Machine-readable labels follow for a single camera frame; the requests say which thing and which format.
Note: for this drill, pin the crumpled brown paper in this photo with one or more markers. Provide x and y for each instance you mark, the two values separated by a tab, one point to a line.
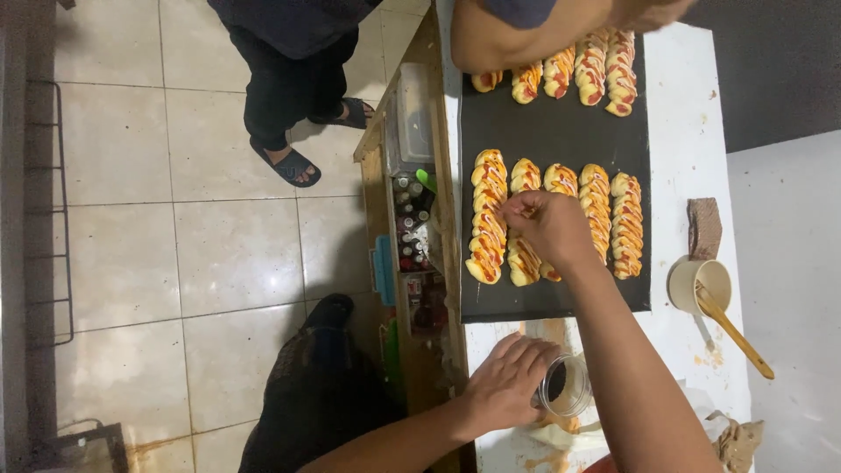
739	443

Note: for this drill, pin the beige cup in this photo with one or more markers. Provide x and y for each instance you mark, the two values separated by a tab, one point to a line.
696	289

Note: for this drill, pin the dark framed box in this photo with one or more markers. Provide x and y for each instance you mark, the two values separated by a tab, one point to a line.
82	450

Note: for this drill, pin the wooden spoon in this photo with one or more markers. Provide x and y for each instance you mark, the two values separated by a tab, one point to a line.
732	332

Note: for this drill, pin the black baking tray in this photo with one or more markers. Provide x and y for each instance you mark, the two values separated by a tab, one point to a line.
558	141

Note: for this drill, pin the black sandal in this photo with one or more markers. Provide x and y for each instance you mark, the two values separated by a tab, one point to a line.
351	113
289	164

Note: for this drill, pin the batch of glazed sausage rolls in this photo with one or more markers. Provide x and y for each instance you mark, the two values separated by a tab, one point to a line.
489	217

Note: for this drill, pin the person's dark patterned trousers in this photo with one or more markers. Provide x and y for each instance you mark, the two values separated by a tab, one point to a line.
315	401

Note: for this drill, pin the person's left hand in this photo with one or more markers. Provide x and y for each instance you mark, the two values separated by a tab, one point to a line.
502	391

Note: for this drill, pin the brown folded cloth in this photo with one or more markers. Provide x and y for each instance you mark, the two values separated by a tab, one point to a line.
704	226

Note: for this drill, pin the person's black shoe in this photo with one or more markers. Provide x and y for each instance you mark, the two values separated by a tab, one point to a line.
330	311

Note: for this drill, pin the clear plastic storage box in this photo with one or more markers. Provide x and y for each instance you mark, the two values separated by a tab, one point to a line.
415	111

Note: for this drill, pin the clear plastic jar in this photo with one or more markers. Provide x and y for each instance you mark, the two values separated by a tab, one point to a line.
573	387

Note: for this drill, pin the person's right fingers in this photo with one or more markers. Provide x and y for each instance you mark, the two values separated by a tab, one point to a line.
522	210

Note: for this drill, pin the white plastic piping bag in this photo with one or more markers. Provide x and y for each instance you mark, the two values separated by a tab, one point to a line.
571	435

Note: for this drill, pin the wooden shelf with bottles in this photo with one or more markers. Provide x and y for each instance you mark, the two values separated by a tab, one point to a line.
410	263

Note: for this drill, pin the person's right hand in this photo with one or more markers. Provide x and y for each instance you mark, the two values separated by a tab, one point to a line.
558	226

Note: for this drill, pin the blue plastic lid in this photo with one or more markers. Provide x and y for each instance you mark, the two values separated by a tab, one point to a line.
383	269

